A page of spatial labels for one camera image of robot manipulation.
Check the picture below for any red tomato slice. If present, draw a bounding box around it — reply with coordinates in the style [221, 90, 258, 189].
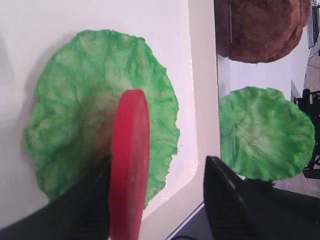
[108, 89, 150, 240]

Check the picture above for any green lettuce leaf on tray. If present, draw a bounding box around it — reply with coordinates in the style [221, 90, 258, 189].
[24, 29, 180, 203]

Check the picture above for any white rectangular tray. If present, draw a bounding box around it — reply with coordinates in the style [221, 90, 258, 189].
[0, 0, 217, 240]

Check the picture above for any clear acrylic right rack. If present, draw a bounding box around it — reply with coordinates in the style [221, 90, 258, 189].
[213, 0, 241, 176]

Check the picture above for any brown meat patty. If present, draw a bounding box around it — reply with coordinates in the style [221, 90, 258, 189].
[229, 0, 300, 64]
[267, 0, 311, 63]

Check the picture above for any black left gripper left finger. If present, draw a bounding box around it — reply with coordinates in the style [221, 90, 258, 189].
[0, 156, 111, 240]

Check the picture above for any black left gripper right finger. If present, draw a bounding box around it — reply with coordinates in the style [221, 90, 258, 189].
[203, 156, 262, 240]

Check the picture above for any green lettuce leaf in holder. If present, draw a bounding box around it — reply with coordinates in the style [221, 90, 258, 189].
[229, 86, 315, 181]

